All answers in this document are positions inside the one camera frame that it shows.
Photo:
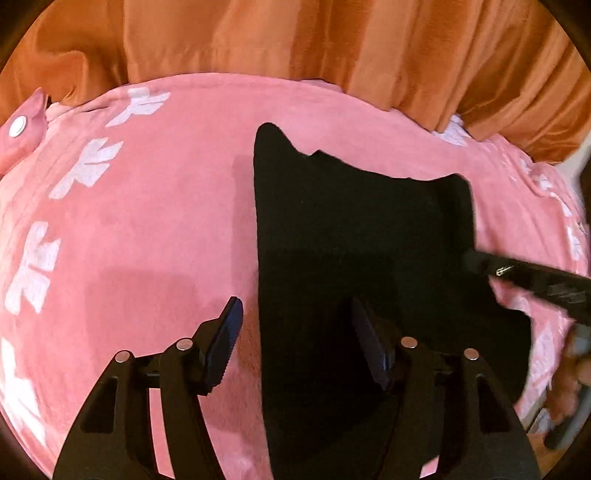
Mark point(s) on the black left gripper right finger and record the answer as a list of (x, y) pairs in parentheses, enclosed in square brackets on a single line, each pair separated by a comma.
[(445, 406)]

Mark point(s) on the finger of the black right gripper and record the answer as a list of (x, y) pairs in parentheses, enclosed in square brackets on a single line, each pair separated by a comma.
[(546, 283)]

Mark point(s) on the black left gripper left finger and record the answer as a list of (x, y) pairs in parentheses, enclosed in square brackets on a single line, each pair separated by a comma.
[(111, 437)]

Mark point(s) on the black garment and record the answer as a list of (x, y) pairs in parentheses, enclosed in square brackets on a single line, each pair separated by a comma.
[(329, 236)]

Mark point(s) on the person's right hand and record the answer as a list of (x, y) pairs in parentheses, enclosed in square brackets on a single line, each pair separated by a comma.
[(571, 375)]

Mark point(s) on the pink fleece blanket white bows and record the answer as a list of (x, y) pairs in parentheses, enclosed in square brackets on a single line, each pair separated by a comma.
[(134, 220)]

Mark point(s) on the orange curtain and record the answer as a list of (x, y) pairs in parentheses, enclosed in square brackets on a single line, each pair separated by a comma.
[(505, 67)]

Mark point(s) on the pink pillow with white button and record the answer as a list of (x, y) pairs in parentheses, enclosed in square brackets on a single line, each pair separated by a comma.
[(23, 132)]

